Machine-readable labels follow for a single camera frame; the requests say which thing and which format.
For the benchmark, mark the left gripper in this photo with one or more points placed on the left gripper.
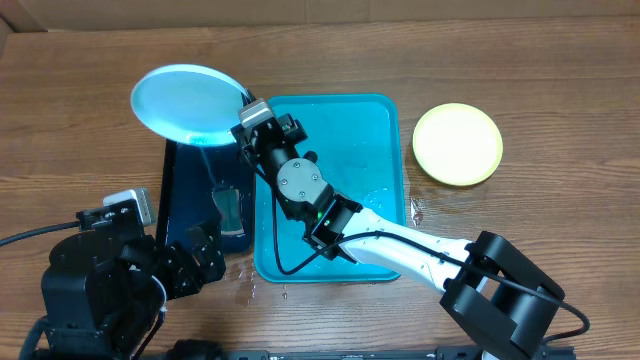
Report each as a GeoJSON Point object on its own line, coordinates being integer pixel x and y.
{"type": "Point", "coordinates": [189, 277]}

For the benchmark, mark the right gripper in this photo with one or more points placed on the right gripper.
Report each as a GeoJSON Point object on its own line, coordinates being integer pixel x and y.
{"type": "Point", "coordinates": [294, 126]}

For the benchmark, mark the light blue plate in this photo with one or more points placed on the light blue plate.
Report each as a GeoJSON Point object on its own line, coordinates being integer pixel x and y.
{"type": "Point", "coordinates": [189, 104]}

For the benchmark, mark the green plate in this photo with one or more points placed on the green plate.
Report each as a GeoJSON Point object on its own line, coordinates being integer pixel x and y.
{"type": "Point", "coordinates": [457, 144]}

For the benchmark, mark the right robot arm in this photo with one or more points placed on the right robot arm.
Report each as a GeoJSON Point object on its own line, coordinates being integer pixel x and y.
{"type": "Point", "coordinates": [501, 299]}

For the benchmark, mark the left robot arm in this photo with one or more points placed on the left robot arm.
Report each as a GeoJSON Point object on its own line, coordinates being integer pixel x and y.
{"type": "Point", "coordinates": [106, 290]}

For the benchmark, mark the black plastic tray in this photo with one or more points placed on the black plastic tray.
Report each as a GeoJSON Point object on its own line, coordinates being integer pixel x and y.
{"type": "Point", "coordinates": [191, 175]}

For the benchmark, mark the teal plastic tray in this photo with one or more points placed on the teal plastic tray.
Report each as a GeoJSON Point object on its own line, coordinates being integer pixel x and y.
{"type": "Point", "coordinates": [356, 138]}

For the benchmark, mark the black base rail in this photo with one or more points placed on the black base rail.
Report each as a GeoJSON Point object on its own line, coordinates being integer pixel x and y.
{"type": "Point", "coordinates": [196, 349]}

